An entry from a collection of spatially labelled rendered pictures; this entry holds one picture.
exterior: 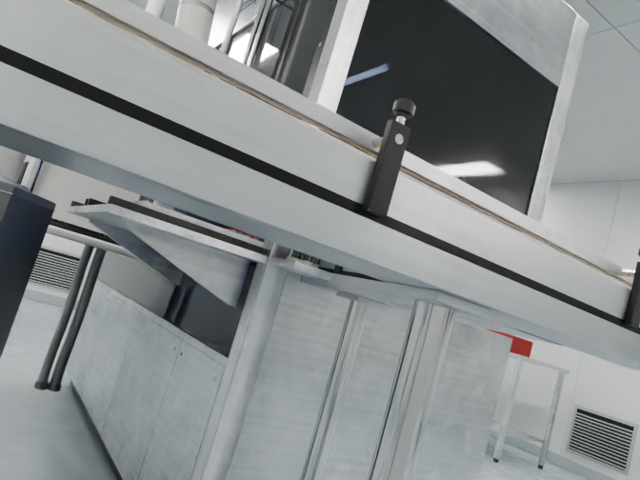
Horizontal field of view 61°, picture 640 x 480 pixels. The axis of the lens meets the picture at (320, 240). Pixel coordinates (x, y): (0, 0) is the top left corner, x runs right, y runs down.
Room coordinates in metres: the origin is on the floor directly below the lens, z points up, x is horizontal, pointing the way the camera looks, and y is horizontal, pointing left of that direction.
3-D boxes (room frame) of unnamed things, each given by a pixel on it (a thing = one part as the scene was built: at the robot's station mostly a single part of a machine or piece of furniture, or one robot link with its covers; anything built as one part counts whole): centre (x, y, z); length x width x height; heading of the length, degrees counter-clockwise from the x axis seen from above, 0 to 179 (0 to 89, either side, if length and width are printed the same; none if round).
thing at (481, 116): (1.63, -0.30, 1.51); 0.85 x 0.01 x 0.59; 121
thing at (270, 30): (2.00, 0.48, 1.51); 0.47 x 0.01 x 0.59; 31
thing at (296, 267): (1.35, 0.01, 0.87); 0.14 x 0.13 x 0.02; 121
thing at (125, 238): (1.81, 0.57, 0.80); 0.34 x 0.03 x 0.13; 121
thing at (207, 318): (2.27, 0.65, 0.73); 1.98 x 0.01 x 0.25; 31
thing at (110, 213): (1.60, 0.44, 0.87); 0.70 x 0.48 x 0.02; 31
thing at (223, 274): (1.38, 0.32, 0.80); 0.34 x 0.03 x 0.13; 121
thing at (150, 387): (2.51, 0.22, 0.44); 2.06 x 1.00 x 0.88; 31
